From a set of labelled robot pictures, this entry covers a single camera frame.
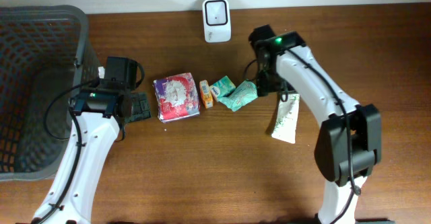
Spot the red purple snack bag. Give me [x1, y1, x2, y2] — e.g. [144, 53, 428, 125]
[153, 73, 200, 123]

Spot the white barcode scanner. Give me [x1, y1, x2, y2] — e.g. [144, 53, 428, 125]
[202, 0, 232, 43]

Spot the grey plastic mesh basket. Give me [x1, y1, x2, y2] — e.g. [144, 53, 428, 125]
[1, 5, 100, 181]

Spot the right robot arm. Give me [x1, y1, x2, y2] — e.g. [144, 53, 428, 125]
[248, 25, 382, 223]

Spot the small orange box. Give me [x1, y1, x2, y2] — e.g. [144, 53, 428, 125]
[199, 80, 213, 108]

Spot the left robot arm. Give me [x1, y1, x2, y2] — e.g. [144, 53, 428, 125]
[32, 57, 146, 223]

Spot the green tissue pack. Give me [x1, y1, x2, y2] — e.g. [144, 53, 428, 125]
[209, 75, 236, 102]

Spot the white tube gold cap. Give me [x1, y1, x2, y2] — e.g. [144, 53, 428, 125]
[271, 94, 300, 144]

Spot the teal wet wipes pouch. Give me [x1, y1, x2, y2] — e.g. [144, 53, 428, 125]
[220, 80, 258, 112]

